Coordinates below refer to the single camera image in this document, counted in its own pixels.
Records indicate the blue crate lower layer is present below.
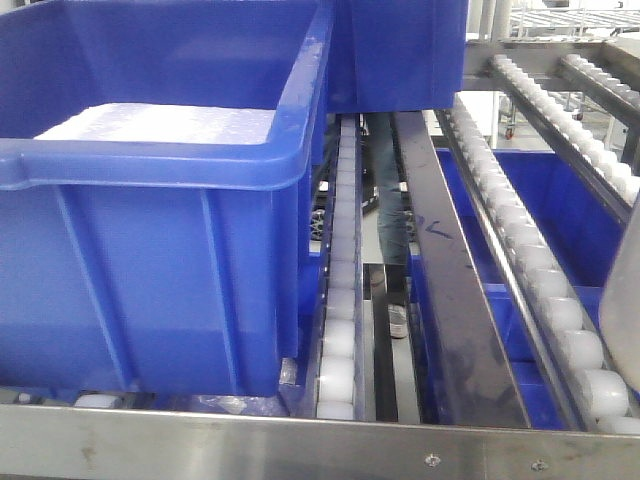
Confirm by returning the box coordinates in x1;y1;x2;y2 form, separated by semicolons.
407;149;622;430

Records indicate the person leg in jeans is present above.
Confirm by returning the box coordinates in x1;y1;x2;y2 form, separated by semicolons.
364;112;408;339

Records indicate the white roller track centre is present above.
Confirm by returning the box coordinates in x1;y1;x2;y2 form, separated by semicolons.
316;114;360;421

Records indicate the white roller track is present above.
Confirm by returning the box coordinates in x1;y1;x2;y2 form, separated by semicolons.
437;98;639;435
316;114;360;421
490;55;639;223

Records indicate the large blue crate front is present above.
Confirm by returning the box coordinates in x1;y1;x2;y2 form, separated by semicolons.
1;1;334;396

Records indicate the blue crate rear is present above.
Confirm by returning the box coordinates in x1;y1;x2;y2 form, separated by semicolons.
328;0;468;113

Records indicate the white foam sheet in crate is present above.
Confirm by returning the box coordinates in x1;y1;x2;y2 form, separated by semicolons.
36;103;275;145

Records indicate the white roller track far right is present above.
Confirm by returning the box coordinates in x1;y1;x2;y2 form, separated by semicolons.
490;55;639;223

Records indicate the white roller track background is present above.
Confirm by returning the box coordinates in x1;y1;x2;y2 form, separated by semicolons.
560;54;639;133

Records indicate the dark metal guide rail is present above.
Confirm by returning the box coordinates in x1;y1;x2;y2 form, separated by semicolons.
394;111;531;428

